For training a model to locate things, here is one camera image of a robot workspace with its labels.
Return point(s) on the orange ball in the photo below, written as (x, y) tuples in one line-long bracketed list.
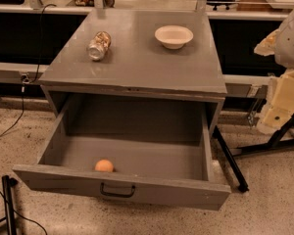
[(104, 166)]

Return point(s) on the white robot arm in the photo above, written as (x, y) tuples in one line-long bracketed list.
[(284, 54)]

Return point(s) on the silver crushed can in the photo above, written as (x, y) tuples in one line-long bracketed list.
[(99, 45)]

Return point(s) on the grey open top drawer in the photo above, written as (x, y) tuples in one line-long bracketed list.
[(162, 147)]

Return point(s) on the black drawer handle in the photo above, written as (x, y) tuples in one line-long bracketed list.
[(117, 192)]

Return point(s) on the grey horizontal rail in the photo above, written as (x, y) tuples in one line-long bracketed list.
[(20, 73)]

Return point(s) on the black tripod leg left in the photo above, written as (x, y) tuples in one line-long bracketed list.
[(6, 194)]

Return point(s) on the grey cabinet counter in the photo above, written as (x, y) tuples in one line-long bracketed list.
[(137, 64)]

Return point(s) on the black stand leg right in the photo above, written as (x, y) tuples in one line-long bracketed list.
[(275, 143)]

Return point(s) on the white paper bowl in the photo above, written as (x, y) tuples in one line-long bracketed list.
[(173, 36)]

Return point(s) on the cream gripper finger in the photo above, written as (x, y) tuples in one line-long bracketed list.
[(279, 106), (267, 46)]

